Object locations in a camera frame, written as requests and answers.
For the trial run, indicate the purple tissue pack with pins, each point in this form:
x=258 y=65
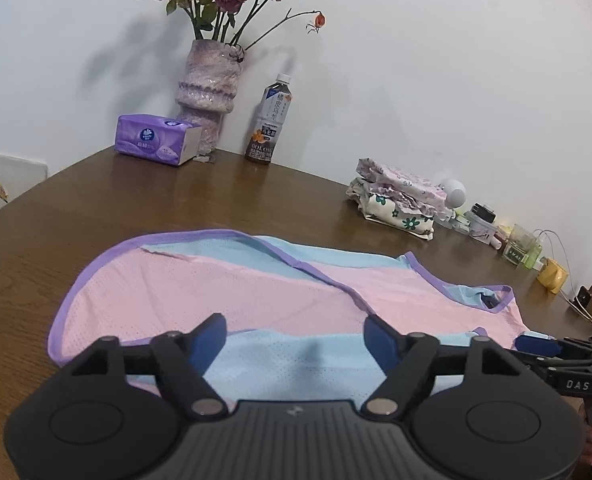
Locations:
x=159 y=139

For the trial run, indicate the oolong tea bottle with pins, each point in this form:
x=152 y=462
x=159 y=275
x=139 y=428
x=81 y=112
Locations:
x=273 y=109

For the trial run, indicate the white astronaut figurine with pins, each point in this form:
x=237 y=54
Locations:
x=455 y=193

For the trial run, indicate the white box with label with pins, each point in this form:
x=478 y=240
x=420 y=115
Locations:
x=19 y=175

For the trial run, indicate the glass jar with label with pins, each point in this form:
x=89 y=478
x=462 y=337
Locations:
x=523 y=247

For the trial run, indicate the green white small boxes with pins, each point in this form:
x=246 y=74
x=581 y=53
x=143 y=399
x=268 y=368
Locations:
x=460 y=223

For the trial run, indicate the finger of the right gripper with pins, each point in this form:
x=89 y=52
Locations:
x=537 y=346

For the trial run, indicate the grey printed tin box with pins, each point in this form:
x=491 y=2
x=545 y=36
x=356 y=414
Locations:
x=480 y=229

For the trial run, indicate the yellow mug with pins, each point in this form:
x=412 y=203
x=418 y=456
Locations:
x=552 y=276

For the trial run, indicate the fuzzy purple vase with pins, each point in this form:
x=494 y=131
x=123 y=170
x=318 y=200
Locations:
x=207 y=89

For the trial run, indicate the pink blue mesh vest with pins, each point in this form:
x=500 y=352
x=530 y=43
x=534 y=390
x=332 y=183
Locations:
x=294 y=313

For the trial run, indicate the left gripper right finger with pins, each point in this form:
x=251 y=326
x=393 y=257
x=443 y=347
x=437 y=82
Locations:
x=407 y=362

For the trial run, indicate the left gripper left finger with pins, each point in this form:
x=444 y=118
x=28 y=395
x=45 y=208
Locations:
x=181 y=361

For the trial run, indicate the folded floral clothes stack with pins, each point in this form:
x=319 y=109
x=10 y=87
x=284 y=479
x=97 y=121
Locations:
x=390 y=196

